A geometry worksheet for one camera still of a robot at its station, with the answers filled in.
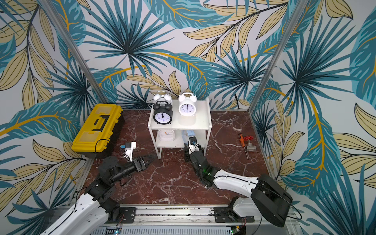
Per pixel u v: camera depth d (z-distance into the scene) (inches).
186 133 30.7
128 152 25.9
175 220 28.8
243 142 39.5
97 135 32.9
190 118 28.1
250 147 37.7
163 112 25.2
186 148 29.3
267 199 16.5
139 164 24.7
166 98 26.1
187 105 26.9
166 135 31.4
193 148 27.7
